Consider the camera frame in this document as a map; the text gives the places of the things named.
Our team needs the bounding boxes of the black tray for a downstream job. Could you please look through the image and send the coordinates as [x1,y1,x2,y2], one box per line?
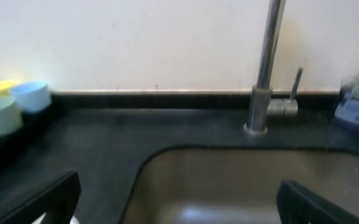
[0,93,62,185]

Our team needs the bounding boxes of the steel tap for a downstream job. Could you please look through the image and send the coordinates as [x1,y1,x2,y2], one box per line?
[243,0,305,136]

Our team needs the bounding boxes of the blue cup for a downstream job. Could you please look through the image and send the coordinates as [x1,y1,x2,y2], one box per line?
[9,81,53,114]

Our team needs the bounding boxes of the blue soap bottle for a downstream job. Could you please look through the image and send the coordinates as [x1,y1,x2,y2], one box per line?
[333,66,359,132]

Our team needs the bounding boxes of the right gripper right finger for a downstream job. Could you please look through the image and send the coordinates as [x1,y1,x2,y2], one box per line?
[275,179,359,224]

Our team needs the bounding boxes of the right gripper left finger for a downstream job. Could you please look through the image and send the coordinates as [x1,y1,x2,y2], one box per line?
[0,169,82,224]

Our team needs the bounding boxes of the steel sink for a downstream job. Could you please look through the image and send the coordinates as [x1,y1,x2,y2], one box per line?
[116,145,359,224]

